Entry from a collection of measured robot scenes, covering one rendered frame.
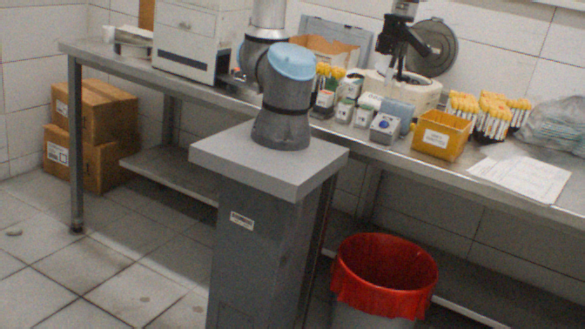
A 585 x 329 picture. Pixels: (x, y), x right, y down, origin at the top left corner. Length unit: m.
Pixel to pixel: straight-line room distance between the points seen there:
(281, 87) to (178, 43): 0.71
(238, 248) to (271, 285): 0.13
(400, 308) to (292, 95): 0.83
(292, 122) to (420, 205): 1.16
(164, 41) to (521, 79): 1.29
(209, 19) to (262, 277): 0.86
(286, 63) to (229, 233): 0.48
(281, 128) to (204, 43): 0.64
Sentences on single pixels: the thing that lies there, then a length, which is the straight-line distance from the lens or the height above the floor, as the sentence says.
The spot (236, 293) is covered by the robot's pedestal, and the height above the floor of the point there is 0.48.
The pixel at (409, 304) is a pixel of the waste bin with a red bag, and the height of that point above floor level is 0.39.
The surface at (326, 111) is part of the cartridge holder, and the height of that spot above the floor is 0.90.
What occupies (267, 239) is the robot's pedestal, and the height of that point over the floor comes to 0.69.
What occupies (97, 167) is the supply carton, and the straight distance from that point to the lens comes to 2.79.
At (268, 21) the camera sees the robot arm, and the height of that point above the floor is 1.19.
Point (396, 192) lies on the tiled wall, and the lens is 2.29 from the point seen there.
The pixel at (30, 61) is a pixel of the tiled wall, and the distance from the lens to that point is 2.95.
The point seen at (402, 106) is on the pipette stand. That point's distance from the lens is 1.60.
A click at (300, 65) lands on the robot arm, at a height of 1.12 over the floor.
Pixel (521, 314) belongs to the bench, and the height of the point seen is 0.27.
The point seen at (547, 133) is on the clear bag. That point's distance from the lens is 1.92.
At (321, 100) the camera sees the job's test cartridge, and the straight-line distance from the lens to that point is 1.64.
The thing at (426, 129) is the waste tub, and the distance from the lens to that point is 1.52.
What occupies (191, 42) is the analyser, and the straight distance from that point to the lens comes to 1.81.
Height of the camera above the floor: 1.40
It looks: 24 degrees down
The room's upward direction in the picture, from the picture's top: 10 degrees clockwise
